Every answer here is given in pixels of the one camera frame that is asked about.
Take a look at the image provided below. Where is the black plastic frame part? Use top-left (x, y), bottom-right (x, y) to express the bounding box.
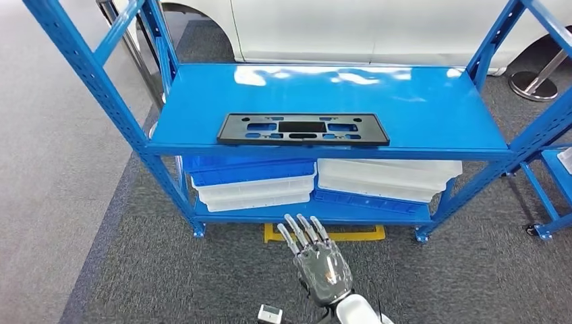
top-left (216, 112), bottom-right (391, 148)

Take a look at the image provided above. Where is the chrome stanchion post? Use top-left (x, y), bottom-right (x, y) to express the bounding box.
top-left (508, 47), bottom-right (569, 103)
top-left (96, 0), bottom-right (166, 140)

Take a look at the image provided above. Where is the blue wheeled shelf rack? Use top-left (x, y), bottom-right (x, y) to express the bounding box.
top-left (518, 142), bottom-right (572, 242)

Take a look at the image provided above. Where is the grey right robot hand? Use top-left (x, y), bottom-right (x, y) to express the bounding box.
top-left (276, 213), bottom-right (354, 308)

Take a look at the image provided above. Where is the white car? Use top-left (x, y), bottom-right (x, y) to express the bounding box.
top-left (111, 0), bottom-right (572, 77)

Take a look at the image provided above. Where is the white plastic bin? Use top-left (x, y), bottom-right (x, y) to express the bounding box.
top-left (556, 147), bottom-right (572, 176)
top-left (317, 159), bottom-right (464, 192)
top-left (317, 175), bottom-right (448, 205)
top-left (203, 192), bottom-right (312, 213)
top-left (191, 174), bottom-right (317, 205)

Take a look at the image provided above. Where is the blue metal shelf rack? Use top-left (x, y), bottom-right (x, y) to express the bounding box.
top-left (22, 0), bottom-right (572, 244)

